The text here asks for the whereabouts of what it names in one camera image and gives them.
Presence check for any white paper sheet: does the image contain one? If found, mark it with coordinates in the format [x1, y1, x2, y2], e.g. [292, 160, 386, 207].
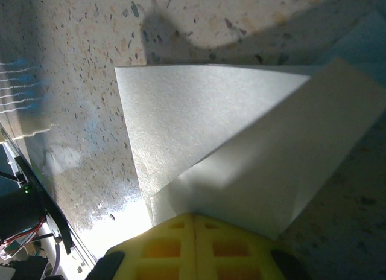
[114, 8, 386, 241]

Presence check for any aluminium mounting rail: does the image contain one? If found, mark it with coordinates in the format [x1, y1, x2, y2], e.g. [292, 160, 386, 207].
[60, 222, 103, 276]

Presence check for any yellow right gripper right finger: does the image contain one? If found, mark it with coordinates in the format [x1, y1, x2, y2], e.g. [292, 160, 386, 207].
[195, 213, 314, 280]

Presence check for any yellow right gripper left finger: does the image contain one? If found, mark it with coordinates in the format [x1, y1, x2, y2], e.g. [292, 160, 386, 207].
[86, 212, 197, 280]

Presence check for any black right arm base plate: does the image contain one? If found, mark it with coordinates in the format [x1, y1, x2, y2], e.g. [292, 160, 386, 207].
[0, 122, 75, 255]

